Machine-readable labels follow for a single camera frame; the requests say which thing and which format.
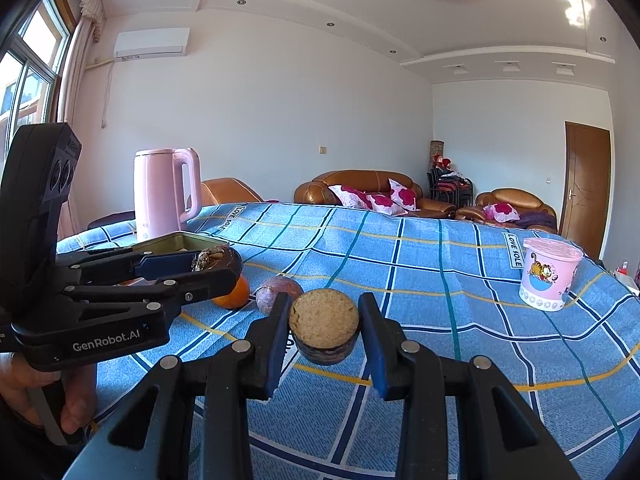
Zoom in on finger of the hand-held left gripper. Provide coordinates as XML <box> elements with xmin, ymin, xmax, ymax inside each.
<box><xmin>61</xmin><ymin>266</ymin><xmax>239</xmax><ymax>322</ymax></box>
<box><xmin>54</xmin><ymin>246</ymin><xmax>202</xmax><ymax>287</ymax></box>

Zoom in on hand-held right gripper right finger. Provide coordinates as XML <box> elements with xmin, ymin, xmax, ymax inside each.
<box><xmin>357</xmin><ymin>292</ymin><xmax>584</xmax><ymax>480</ymax></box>

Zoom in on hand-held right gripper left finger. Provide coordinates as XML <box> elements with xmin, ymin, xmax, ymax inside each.
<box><xmin>60</xmin><ymin>291</ymin><xmax>293</xmax><ymax>480</ymax></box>

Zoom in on pink tin box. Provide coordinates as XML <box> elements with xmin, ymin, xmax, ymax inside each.
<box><xmin>117</xmin><ymin>231</ymin><xmax>232</xmax><ymax>286</ymax></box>

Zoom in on brown wrinkled fruit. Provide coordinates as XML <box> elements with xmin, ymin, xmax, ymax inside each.
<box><xmin>192</xmin><ymin>244</ymin><xmax>244</xmax><ymax>286</ymax></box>

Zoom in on dark cut fruit pale flesh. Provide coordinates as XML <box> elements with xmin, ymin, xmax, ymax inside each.
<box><xmin>288</xmin><ymin>288</ymin><xmax>362</xmax><ymax>365</ymax></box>

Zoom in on person's left hand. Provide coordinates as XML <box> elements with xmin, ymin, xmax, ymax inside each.
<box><xmin>0</xmin><ymin>352</ymin><xmax>99</xmax><ymax>436</ymax></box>

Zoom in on large orange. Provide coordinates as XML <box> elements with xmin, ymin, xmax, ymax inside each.
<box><xmin>211</xmin><ymin>275</ymin><xmax>251</xmax><ymax>310</ymax></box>

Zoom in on purple passion fruit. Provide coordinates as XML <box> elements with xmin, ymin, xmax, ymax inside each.
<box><xmin>256</xmin><ymin>276</ymin><xmax>304</xmax><ymax>317</ymax></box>

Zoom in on pink electric kettle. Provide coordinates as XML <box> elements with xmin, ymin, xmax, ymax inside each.
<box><xmin>134</xmin><ymin>148</ymin><xmax>202</xmax><ymax>241</ymax></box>

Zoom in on blue plaid tablecloth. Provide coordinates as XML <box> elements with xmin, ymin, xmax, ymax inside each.
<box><xmin>55</xmin><ymin>201</ymin><xmax>640</xmax><ymax>480</ymax></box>

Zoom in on brown leather armchair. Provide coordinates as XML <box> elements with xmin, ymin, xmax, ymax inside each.
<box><xmin>200</xmin><ymin>178</ymin><xmax>264</xmax><ymax>206</ymax></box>

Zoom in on pale pink curtain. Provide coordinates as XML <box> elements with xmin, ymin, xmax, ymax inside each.
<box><xmin>54</xmin><ymin>0</ymin><xmax>107</xmax><ymax>241</ymax></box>

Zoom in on window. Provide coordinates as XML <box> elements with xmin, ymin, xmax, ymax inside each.
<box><xmin>0</xmin><ymin>0</ymin><xmax>72</xmax><ymax>133</ymax></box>

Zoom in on white red floral pillow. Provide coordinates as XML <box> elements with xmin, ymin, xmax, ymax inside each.
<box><xmin>389</xmin><ymin>178</ymin><xmax>417</xmax><ymax>211</ymax></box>
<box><xmin>327</xmin><ymin>185</ymin><xmax>373</xmax><ymax>209</ymax></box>
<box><xmin>365</xmin><ymin>192</ymin><xmax>402</xmax><ymax>216</ymax></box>
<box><xmin>482</xmin><ymin>202</ymin><xmax>521</xmax><ymax>222</ymax></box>

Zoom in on long brown leather sofa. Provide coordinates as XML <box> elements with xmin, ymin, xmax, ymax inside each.
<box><xmin>294</xmin><ymin>170</ymin><xmax>456</xmax><ymax>219</ymax></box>

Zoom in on stacked dark chairs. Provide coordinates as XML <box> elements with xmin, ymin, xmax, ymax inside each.
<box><xmin>427</xmin><ymin>162</ymin><xmax>474</xmax><ymax>207</ymax></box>

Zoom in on pink cartoon cat cup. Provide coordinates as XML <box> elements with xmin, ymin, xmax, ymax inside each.
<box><xmin>518</xmin><ymin>238</ymin><xmax>584</xmax><ymax>312</ymax></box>

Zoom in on purple blanket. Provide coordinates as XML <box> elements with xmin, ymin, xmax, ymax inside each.
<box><xmin>520</xmin><ymin>212</ymin><xmax>557</xmax><ymax>231</ymax></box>

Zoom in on short brown leather sofa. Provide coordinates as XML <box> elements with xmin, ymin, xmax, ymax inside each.
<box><xmin>455</xmin><ymin>188</ymin><xmax>558</xmax><ymax>234</ymax></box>

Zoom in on brown wooden door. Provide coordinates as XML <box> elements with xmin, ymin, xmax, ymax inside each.
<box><xmin>559</xmin><ymin>121</ymin><xmax>612</xmax><ymax>261</ymax></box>

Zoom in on white wall air conditioner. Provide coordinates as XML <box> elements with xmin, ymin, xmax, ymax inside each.
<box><xmin>114</xmin><ymin>28</ymin><xmax>191</xmax><ymax>60</ymax></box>

